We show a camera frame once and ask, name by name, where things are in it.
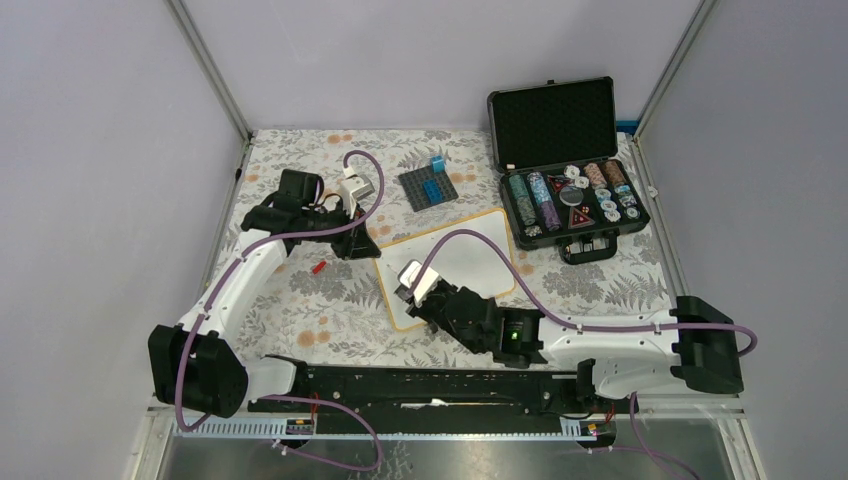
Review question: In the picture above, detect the pink poker chip stack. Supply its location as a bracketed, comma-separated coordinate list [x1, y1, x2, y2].
[584, 163, 608, 190]

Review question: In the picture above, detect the grey lego baseplate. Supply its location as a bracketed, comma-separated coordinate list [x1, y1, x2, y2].
[398, 167, 459, 212]

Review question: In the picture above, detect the green poker chip stack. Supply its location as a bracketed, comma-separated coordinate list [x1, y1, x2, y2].
[509, 175, 537, 226]

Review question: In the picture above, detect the yellow framed whiteboard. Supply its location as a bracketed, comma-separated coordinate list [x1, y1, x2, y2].
[374, 208, 516, 332]

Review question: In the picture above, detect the round dealer button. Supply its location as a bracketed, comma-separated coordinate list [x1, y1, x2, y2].
[558, 186, 585, 207]

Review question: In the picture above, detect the blue poker chip stack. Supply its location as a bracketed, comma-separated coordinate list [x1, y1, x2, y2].
[527, 172, 553, 206]

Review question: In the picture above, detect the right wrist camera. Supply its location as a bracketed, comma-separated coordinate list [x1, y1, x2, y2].
[395, 260, 441, 307]

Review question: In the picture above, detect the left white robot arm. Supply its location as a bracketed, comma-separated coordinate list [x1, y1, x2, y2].
[148, 167, 381, 418]

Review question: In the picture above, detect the purple cable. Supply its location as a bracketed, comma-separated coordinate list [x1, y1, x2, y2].
[173, 149, 387, 473]
[410, 228, 760, 480]

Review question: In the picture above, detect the red triangle dice box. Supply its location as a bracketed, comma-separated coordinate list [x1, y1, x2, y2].
[568, 207, 595, 230]

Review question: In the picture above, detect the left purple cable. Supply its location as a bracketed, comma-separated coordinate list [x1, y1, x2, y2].
[173, 149, 387, 473]

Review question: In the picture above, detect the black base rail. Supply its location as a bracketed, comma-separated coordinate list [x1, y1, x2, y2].
[248, 366, 630, 423]

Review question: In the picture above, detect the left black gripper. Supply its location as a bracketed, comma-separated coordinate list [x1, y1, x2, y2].
[303, 199, 381, 260]

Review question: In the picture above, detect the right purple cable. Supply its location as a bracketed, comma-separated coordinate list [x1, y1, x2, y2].
[410, 228, 760, 480]

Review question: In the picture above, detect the light blue lego brick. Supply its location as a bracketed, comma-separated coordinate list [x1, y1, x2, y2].
[430, 155, 446, 174]

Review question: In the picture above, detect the black poker chip case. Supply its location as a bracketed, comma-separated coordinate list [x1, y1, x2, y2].
[487, 76, 650, 265]

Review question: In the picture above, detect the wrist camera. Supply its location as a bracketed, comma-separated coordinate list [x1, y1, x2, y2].
[339, 166, 375, 213]
[395, 260, 441, 307]

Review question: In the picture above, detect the brown poker chip stack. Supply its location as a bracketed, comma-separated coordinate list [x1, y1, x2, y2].
[602, 159, 627, 188]

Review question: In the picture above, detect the purple poker chip stack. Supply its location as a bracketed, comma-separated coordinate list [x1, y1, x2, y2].
[539, 201, 562, 231]

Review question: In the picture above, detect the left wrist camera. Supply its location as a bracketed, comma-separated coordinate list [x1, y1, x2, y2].
[339, 166, 375, 213]

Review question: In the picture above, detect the floral tablecloth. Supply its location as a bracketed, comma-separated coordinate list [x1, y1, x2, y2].
[224, 129, 672, 369]

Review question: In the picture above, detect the white cable duct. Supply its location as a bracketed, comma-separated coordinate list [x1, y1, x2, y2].
[173, 412, 615, 442]

